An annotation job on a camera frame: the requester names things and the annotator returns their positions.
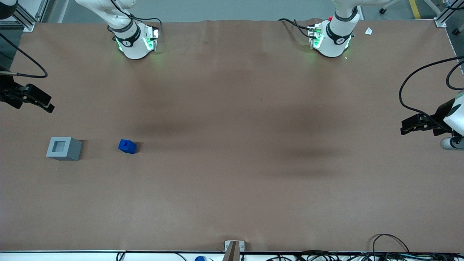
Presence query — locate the black left arm base cable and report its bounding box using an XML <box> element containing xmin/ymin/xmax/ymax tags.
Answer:
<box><xmin>278</xmin><ymin>18</ymin><xmax>314</xmax><ymax>39</ymax></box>

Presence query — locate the short black cable loop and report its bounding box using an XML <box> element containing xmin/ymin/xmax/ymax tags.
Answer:
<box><xmin>446</xmin><ymin>60</ymin><xmax>464</xmax><ymax>91</ymax></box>

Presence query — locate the brown table cover sheet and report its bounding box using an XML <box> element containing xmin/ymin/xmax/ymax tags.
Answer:
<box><xmin>0</xmin><ymin>18</ymin><xmax>464</xmax><ymax>253</ymax></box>

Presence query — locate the aluminium frame post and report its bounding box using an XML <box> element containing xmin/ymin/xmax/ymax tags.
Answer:
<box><xmin>434</xmin><ymin>0</ymin><xmax>464</xmax><ymax>28</ymax></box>
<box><xmin>0</xmin><ymin>0</ymin><xmax>36</xmax><ymax>32</ymax></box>

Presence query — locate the black arched cable loop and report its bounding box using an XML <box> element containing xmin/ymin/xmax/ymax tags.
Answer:
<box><xmin>372</xmin><ymin>234</ymin><xmax>410</xmax><ymax>254</ymax></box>

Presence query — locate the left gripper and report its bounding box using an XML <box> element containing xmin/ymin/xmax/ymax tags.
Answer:
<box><xmin>401</xmin><ymin>90</ymin><xmax>464</xmax><ymax>137</ymax></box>

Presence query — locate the long black left gripper cable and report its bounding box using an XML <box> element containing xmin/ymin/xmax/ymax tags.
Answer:
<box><xmin>399</xmin><ymin>56</ymin><xmax>464</xmax><ymax>130</ymax></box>

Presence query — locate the gray square base block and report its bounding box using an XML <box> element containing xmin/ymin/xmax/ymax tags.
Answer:
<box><xmin>46</xmin><ymin>137</ymin><xmax>83</xmax><ymax>161</ymax></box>

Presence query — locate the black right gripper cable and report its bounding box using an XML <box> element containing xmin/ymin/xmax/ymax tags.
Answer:
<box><xmin>0</xmin><ymin>33</ymin><xmax>48</xmax><ymax>79</ymax></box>

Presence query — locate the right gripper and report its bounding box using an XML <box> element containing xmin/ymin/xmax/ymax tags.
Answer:
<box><xmin>0</xmin><ymin>65</ymin><xmax>55</xmax><ymax>113</ymax></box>

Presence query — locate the black cable tangle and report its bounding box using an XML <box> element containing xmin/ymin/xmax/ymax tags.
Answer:
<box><xmin>266</xmin><ymin>249</ymin><xmax>464</xmax><ymax>261</ymax></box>

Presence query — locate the grey metal bracket plate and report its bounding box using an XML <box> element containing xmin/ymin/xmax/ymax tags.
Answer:
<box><xmin>224</xmin><ymin>240</ymin><xmax>245</xmax><ymax>253</ymax></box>

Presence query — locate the white leg with black caster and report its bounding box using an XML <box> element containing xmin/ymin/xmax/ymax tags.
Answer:
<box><xmin>379</xmin><ymin>0</ymin><xmax>403</xmax><ymax>15</ymax></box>

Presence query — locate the brown camera mount post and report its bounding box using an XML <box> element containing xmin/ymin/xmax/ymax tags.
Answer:
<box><xmin>225</xmin><ymin>241</ymin><xmax>240</xmax><ymax>261</ymax></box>

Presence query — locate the blue plastic part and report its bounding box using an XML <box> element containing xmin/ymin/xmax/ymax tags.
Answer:
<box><xmin>118</xmin><ymin>139</ymin><xmax>137</xmax><ymax>154</ymax></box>

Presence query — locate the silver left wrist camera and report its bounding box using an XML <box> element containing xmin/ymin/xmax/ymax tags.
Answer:
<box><xmin>440</xmin><ymin>137</ymin><xmax>464</xmax><ymax>150</ymax></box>

